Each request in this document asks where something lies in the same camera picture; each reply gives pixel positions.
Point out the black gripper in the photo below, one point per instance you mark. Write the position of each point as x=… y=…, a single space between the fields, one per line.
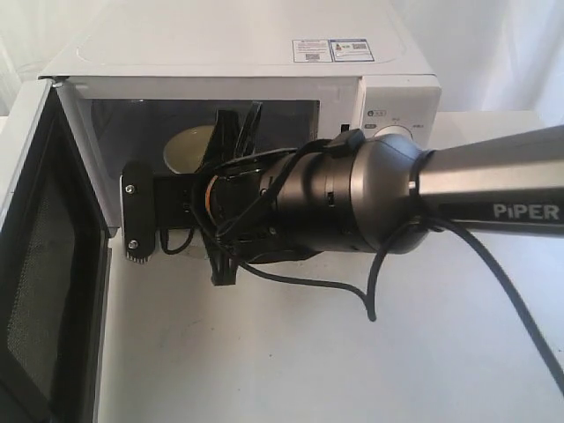
x=216 y=195

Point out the cream ceramic bowl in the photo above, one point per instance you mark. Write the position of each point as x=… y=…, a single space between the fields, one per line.
x=184 y=152

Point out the white microwave door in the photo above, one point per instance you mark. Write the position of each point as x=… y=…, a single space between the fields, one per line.
x=54 y=266

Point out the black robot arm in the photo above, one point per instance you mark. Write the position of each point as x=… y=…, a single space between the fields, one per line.
x=355 y=193

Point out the white microwave oven body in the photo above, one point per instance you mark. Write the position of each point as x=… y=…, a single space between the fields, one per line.
x=143 y=71

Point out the blue white warning sticker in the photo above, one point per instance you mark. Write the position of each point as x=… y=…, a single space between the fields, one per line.
x=332 y=51

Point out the upper white control knob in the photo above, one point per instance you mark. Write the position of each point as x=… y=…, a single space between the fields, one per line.
x=394 y=131

